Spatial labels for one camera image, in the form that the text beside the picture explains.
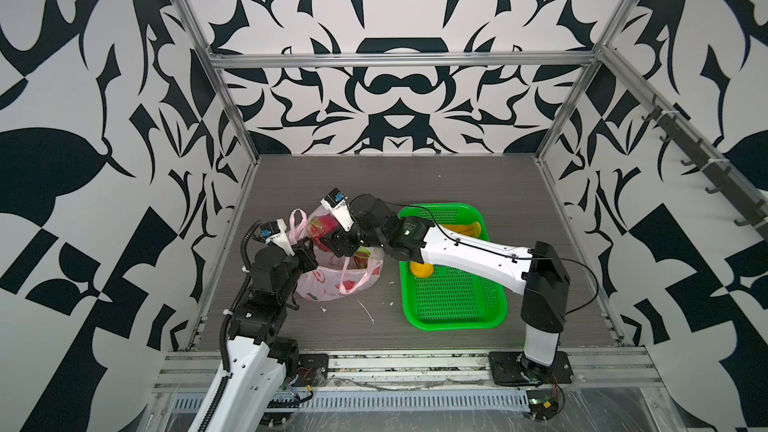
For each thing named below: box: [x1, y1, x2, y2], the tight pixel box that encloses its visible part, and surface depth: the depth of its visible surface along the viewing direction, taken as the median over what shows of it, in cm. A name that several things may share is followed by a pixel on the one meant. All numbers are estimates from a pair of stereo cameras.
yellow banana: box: [440, 221, 481, 238], surface depth 92 cm
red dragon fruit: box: [308, 213, 340, 248], surface depth 74 cm
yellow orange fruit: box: [410, 261, 434, 278], surface depth 87 cm
